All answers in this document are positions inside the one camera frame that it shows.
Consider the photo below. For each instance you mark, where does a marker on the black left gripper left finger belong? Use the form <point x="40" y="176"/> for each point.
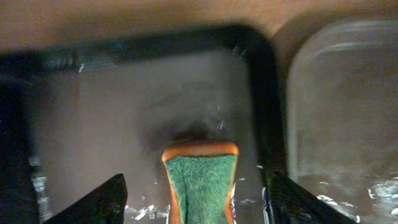
<point x="104" y="205"/>

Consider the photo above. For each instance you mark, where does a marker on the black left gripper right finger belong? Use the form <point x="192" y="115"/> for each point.
<point x="289" y="203"/>

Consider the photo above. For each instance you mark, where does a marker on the orange green scrub sponge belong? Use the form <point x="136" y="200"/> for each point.
<point x="201" y="178"/>

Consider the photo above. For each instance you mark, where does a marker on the small black tray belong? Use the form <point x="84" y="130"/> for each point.
<point x="73" y="116"/>

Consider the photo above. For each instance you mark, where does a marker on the large brown serving tray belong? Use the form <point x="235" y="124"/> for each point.
<point x="342" y="118"/>

